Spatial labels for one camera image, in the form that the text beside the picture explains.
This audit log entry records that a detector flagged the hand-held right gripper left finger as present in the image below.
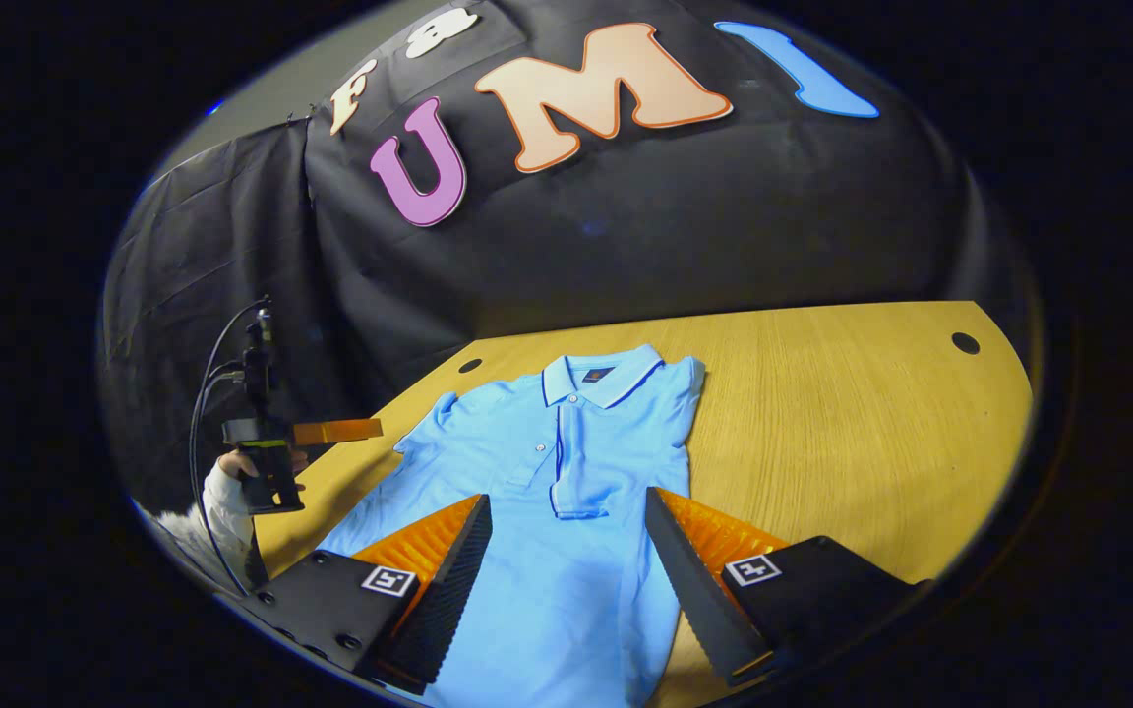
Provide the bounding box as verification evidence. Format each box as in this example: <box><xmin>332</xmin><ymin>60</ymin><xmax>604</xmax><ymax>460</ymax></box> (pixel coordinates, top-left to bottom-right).
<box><xmin>248</xmin><ymin>493</ymin><xmax>494</xmax><ymax>697</ymax></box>

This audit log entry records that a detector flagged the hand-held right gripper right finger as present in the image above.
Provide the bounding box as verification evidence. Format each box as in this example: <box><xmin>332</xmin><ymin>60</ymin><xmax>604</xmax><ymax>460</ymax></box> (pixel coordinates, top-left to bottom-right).
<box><xmin>644</xmin><ymin>486</ymin><xmax>927</xmax><ymax>688</ymax></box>

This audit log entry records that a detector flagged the light blue polo T-shirt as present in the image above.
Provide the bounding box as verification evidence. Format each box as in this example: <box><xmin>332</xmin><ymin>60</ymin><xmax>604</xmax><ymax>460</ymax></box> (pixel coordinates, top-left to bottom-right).
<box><xmin>316</xmin><ymin>344</ymin><xmax>707</xmax><ymax>708</ymax></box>

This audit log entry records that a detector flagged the black backdrop cloth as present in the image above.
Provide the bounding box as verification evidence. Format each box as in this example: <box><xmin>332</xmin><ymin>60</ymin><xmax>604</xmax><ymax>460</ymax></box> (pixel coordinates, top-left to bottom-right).
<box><xmin>99</xmin><ymin>0</ymin><xmax>1035</xmax><ymax>512</ymax></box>

